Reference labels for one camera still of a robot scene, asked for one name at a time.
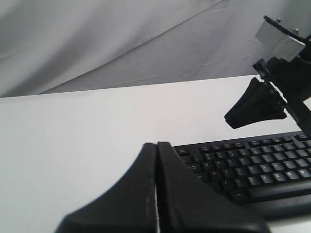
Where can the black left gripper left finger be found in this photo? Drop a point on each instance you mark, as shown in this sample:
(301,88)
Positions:
(129,206)

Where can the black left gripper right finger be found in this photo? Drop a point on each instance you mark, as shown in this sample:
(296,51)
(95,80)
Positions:
(187,205)

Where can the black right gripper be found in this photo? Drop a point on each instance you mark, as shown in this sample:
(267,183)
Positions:
(261,102)

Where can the black acer keyboard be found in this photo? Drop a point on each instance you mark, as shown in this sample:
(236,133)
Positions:
(269,174)

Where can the grey backdrop cloth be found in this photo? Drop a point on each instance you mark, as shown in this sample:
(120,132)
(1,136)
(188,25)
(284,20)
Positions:
(51,46)

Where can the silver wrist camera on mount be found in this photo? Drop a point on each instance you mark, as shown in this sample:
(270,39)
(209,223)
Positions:
(283,43)

